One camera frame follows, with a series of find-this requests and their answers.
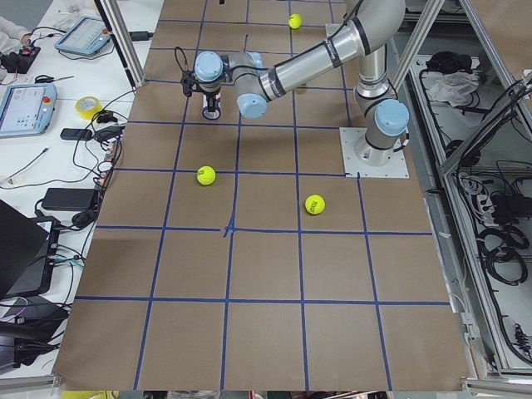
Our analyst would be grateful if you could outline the tennis ball Roland front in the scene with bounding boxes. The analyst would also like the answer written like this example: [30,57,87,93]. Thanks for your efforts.
[196,165,216,186]

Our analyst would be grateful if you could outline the scissors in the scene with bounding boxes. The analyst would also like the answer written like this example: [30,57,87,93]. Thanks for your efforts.
[34,75,73,84]

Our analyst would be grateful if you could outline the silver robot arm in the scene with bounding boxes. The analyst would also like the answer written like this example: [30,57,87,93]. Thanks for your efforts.
[177,1,409,167]

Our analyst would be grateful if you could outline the black power brick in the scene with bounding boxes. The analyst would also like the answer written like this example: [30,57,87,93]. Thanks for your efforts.
[42,188,96,211]

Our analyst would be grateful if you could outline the yellow tape roll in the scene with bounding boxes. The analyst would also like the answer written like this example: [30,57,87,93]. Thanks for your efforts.
[75,96,103,121]

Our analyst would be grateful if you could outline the tennis ball far left back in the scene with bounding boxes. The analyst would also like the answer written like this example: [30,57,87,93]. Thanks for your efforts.
[304,194,326,215]

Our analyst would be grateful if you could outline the black phone device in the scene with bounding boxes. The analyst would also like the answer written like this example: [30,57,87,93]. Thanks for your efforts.
[60,128,93,141]

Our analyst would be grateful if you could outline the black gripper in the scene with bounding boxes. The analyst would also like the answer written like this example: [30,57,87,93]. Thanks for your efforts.
[180,70,220,111]

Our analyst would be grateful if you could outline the blue teach pendant upper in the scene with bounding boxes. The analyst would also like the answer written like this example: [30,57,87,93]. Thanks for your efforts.
[54,17,111,57]

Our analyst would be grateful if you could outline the white crumpled cloth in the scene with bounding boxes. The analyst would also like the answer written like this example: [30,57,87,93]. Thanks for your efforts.
[427,72,480,107]

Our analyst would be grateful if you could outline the tennis ball Wilson far right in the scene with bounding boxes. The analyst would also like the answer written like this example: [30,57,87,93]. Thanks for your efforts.
[288,13,303,30]

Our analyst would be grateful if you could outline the black laptop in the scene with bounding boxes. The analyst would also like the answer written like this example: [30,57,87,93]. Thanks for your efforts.
[1,201,59,299]

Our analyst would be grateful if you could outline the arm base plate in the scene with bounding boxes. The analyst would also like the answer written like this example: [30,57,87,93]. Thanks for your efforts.
[339,127,409,179]

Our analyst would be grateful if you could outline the blue teach pendant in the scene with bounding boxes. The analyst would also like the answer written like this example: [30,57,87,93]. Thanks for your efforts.
[1,83,57,138]
[54,17,111,57]

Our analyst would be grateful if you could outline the aluminium frame post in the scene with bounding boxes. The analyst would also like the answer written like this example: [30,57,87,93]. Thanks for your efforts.
[94,0,145,90]

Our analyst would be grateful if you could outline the white tennis ball can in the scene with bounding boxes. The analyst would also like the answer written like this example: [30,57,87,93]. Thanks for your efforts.
[202,107,221,121]

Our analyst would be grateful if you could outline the black cable bundle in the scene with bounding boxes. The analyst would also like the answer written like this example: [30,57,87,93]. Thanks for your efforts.
[477,224,531,288]

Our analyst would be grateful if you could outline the blue teach pendant lower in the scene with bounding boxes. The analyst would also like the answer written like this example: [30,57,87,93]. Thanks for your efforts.
[1,83,57,138]

